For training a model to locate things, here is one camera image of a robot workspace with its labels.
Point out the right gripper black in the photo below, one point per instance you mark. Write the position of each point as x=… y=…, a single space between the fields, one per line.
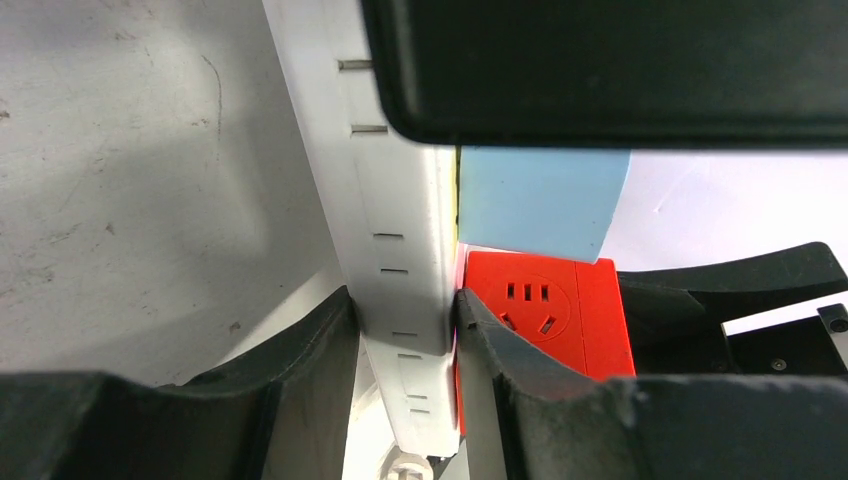
x=678 y=319

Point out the blue plug adapter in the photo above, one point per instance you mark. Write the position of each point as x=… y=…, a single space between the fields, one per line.
x=545 y=201

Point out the white power strip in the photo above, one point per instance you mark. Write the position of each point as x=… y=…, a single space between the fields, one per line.
x=390 y=208

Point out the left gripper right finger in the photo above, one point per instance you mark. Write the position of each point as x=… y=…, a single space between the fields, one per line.
x=527 y=416

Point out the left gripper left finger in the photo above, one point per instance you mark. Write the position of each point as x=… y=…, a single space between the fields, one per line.
x=278 y=411

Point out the red cube socket adapter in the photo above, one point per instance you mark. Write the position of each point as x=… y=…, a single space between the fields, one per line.
x=572 y=311

